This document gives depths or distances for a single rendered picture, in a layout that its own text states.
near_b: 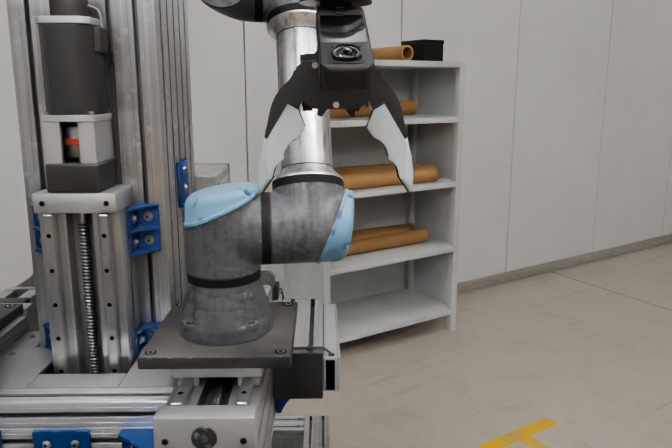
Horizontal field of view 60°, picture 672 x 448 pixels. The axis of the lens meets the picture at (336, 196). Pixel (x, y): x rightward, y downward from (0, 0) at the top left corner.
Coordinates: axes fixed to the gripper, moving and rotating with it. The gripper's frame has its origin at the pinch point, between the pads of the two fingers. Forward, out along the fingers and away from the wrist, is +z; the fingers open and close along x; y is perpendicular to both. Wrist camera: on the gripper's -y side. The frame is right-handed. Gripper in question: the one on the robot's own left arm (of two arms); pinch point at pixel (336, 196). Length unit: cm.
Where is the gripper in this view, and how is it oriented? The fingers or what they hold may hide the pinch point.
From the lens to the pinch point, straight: 58.5
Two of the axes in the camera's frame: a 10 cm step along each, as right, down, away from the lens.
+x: -10.0, 0.0, -0.2
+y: -0.2, -1.9, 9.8
